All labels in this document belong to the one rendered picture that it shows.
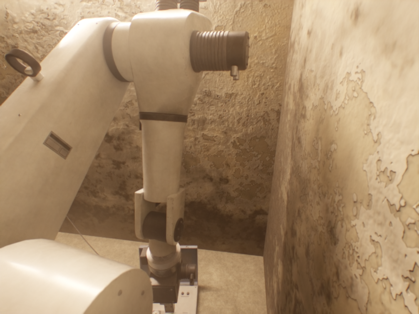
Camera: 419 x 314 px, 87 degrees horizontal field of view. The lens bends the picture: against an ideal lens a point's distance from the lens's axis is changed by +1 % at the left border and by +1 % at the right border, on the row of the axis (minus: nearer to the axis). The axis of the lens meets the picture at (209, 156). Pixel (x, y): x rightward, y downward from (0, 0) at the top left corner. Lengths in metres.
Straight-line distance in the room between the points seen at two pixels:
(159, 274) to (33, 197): 0.69
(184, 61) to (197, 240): 1.49
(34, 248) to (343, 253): 0.57
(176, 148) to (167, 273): 0.59
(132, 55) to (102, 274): 0.59
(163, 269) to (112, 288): 0.74
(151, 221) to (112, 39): 0.70
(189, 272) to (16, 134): 0.93
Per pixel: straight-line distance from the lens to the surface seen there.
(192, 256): 1.61
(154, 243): 1.08
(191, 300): 1.65
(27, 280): 0.45
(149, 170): 0.93
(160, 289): 1.20
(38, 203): 0.70
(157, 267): 1.15
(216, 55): 0.73
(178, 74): 0.73
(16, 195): 0.66
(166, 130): 0.89
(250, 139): 1.39
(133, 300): 0.50
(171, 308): 1.45
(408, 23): 0.42
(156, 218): 1.03
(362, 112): 0.47
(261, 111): 1.34
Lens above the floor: 1.45
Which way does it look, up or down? 25 degrees down
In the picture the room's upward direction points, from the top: 1 degrees counter-clockwise
